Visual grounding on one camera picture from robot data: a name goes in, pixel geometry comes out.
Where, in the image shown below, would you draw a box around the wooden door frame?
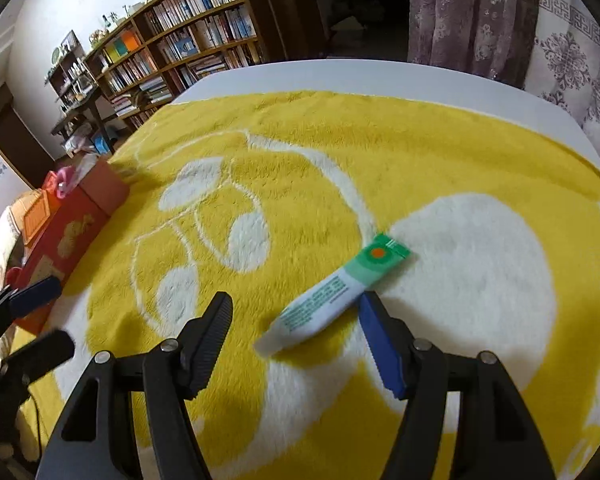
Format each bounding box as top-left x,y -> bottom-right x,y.
235,0 -> 333,67

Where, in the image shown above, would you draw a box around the purple curtain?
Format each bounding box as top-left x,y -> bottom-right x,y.
407,0 -> 538,88

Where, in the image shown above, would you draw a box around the wooden bookshelf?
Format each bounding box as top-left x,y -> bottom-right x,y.
85,0 -> 281,126

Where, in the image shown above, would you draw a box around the green white ointment tube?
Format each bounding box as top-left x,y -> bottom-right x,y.
254,233 -> 412,358

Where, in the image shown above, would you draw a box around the rows of books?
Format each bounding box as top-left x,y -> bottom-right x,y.
92,0 -> 261,116

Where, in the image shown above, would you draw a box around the dark small shelf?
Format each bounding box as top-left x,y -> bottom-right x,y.
45,30 -> 101,111

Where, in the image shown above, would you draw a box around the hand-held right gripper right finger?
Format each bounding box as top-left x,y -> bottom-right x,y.
357,290 -> 556,480

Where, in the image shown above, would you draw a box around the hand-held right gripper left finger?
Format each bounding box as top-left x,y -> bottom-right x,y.
35,291 -> 234,480

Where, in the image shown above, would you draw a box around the dark wooden desk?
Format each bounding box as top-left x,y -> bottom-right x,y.
50,85 -> 118,155

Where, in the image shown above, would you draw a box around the yellow white towel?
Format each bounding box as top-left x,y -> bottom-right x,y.
17,91 -> 600,480

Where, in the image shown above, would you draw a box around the white patterned curtain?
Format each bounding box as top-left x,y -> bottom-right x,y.
522,0 -> 600,186

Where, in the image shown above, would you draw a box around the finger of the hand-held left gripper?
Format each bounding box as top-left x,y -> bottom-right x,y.
0,276 -> 62,351
0,329 -> 77,387

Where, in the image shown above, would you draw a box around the red biscuit tin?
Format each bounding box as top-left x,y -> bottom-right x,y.
12,160 -> 131,336

